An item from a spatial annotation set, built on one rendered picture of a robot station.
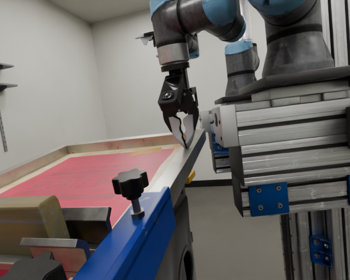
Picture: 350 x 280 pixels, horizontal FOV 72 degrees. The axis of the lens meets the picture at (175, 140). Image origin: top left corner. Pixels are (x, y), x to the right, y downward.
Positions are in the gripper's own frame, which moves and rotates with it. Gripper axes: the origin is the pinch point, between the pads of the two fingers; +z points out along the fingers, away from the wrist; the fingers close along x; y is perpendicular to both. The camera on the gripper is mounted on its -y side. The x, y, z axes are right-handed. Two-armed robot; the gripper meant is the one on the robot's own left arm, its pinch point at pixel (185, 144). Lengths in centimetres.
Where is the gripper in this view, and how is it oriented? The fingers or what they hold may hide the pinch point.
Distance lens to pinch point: 62.5
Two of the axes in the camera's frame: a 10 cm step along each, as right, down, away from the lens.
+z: 1.6, 9.6, 2.3
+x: -9.5, 0.9, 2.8
